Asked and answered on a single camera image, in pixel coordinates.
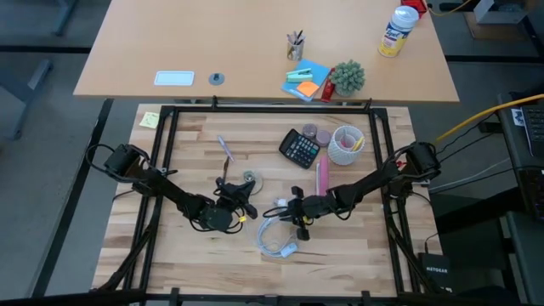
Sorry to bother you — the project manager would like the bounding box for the mint green stapler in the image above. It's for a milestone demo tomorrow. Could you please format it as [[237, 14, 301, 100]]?
[[286, 67, 314, 84]]

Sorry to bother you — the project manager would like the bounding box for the white rectangular tray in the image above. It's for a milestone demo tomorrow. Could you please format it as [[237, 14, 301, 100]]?
[[153, 70, 196, 88]]

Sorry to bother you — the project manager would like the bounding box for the metal cup with pens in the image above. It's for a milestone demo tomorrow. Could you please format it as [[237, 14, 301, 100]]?
[[286, 29, 307, 63]]

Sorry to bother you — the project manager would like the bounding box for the lilac pen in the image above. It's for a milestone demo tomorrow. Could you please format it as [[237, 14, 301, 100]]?
[[217, 135, 236, 164]]

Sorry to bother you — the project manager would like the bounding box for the backlit black keyboard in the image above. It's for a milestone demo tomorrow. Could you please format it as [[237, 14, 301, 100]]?
[[523, 168, 544, 223]]

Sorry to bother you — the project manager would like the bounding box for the red object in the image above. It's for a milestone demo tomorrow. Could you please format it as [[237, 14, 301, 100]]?
[[400, 0, 428, 18]]

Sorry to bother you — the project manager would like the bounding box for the white lamp power cable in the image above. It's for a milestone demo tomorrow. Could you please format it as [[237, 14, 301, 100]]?
[[256, 203, 299, 259]]

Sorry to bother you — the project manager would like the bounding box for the light wooden desk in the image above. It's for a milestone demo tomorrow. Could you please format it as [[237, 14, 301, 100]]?
[[72, 0, 460, 104]]

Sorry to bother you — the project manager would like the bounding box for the black aluminium frame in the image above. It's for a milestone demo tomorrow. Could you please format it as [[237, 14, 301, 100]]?
[[31, 95, 452, 306]]

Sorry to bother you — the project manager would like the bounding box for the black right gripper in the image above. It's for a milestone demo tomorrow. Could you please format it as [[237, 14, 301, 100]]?
[[262, 185, 342, 242]]

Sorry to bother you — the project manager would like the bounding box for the yellow disinfectant wipes canister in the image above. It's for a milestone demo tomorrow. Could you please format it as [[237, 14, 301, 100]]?
[[377, 5, 420, 59]]

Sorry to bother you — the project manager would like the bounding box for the black network switch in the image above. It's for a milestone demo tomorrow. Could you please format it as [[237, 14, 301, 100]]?
[[417, 252, 453, 294]]

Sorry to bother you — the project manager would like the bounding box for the pink ruler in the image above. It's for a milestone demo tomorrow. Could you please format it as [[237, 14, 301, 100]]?
[[315, 155, 331, 197]]

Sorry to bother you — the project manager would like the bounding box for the black calculator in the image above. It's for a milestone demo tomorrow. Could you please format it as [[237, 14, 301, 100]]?
[[278, 128, 321, 169]]

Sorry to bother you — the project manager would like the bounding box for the orange sticky note pad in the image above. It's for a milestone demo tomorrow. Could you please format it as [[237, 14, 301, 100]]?
[[295, 80, 320, 98]]

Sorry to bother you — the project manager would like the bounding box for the yellow cable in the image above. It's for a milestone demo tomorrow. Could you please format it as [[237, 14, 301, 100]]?
[[433, 93, 544, 145]]

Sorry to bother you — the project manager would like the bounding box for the green cactus plant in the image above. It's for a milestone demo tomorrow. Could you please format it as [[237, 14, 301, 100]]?
[[329, 59, 366, 98]]

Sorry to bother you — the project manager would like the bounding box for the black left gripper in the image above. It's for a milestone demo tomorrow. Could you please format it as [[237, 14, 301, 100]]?
[[214, 177, 259, 221]]

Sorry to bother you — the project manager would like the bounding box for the grey furniture leg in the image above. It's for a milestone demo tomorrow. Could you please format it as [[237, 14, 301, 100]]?
[[11, 59, 54, 141]]

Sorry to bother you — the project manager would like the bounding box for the white textured pen cup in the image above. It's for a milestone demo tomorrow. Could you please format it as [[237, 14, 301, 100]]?
[[326, 125, 366, 167]]

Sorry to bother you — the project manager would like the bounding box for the white sticker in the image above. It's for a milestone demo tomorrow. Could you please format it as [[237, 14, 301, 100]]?
[[509, 108, 526, 128]]

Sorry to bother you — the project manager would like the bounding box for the blue notebook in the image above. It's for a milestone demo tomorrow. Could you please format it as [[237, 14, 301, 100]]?
[[280, 59, 332, 103]]

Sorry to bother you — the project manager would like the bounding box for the small pink round cap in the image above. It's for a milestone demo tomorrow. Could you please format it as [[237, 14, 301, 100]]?
[[314, 129, 332, 148]]

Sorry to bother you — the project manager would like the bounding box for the red stapler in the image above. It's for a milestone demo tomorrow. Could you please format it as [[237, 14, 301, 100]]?
[[320, 67, 337, 103]]

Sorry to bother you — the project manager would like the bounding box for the yellow sticky note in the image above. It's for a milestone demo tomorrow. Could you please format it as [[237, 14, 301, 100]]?
[[139, 111, 161, 130]]

